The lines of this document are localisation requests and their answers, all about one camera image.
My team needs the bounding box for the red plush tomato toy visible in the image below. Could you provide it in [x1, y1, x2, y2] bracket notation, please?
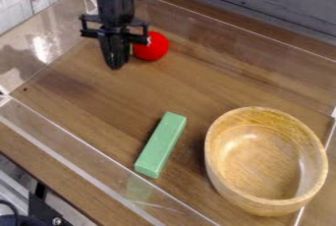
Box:
[132, 31, 169, 61]

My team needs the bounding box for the black cable and equipment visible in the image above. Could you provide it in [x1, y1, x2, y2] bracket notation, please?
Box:
[0, 199, 75, 226]

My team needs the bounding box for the wooden bowl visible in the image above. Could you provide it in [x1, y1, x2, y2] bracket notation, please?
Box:
[204, 106, 328, 216]

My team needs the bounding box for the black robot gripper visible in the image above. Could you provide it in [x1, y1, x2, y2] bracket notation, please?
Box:
[79, 14, 149, 69]

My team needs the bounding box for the clear acrylic corner bracket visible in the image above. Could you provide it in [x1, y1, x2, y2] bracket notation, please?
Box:
[84, 0, 99, 15]

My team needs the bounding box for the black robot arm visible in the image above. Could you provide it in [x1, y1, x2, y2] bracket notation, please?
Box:
[80, 0, 149, 69]

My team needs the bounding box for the clear acrylic barrier wall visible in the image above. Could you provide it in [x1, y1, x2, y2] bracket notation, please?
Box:
[0, 0, 336, 226]

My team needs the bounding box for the green rectangular block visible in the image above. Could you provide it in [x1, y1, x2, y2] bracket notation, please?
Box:
[133, 112, 187, 179]

